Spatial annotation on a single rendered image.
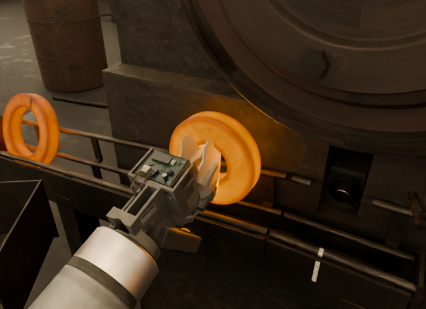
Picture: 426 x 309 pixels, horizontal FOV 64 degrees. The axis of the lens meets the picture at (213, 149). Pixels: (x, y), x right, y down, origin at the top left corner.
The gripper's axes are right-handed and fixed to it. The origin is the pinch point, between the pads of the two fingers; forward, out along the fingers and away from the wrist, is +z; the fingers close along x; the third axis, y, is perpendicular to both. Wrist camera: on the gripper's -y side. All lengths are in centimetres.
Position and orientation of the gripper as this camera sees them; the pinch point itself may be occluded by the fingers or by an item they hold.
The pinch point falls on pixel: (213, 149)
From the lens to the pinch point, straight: 54.3
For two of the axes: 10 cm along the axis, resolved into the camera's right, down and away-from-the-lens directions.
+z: 4.8, -6.6, 5.8
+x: -8.6, -2.6, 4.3
